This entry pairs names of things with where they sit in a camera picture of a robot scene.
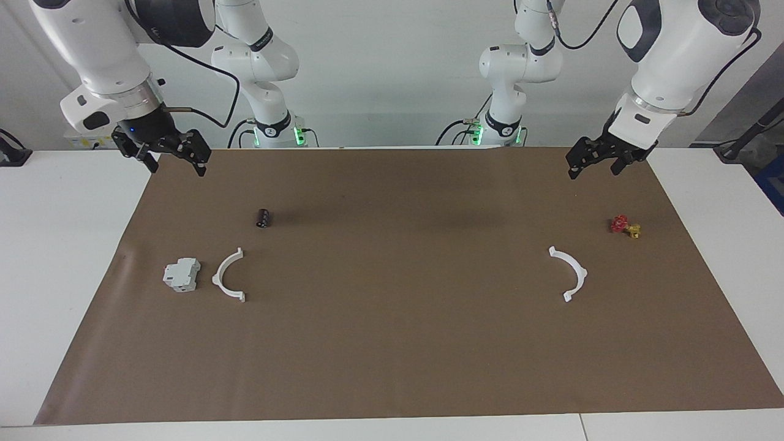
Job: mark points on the black stand with pole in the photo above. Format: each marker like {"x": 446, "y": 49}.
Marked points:
{"x": 744, "y": 138}

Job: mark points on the black table clamp mount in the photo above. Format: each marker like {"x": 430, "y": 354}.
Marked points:
{"x": 12, "y": 156}

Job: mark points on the grey partition panel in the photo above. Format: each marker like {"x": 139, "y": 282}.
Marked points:
{"x": 744, "y": 92}

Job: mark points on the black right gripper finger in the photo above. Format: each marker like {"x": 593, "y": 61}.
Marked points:
{"x": 138, "y": 152}
{"x": 199, "y": 153}

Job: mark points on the white box with labels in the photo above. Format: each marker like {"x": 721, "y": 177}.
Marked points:
{"x": 79, "y": 142}

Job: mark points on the brown paper mat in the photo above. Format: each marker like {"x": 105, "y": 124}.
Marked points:
{"x": 392, "y": 355}

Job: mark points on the black cylindrical capacitor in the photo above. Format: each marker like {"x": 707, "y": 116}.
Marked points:
{"x": 264, "y": 218}

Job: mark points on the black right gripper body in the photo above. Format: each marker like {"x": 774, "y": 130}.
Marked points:
{"x": 147, "y": 128}

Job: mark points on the grey circuit breaker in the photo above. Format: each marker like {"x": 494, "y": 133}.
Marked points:
{"x": 180, "y": 275}

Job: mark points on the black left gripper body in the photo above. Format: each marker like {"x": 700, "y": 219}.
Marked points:
{"x": 625, "y": 146}

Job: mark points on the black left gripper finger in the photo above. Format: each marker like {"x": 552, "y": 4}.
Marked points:
{"x": 579, "y": 156}
{"x": 623, "y": 159}

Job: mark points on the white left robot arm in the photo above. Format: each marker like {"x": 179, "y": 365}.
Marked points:
{"x": 674, "y": 49}

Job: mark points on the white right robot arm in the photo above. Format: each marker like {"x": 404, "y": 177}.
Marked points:
{"x": 92, "y": 43}

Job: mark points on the blue crate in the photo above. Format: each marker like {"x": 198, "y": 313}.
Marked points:
{"x": 773, "y": 184}

